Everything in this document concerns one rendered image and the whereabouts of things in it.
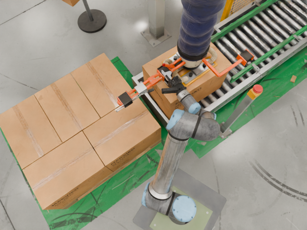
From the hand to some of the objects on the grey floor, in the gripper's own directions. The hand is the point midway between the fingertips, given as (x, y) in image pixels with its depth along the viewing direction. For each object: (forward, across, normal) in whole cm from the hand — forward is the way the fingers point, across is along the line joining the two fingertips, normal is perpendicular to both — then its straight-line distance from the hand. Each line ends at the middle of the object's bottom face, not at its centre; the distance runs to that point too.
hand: (161, 74), depth 173 cm
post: (-50, -108, -48) cm, 128 cm away
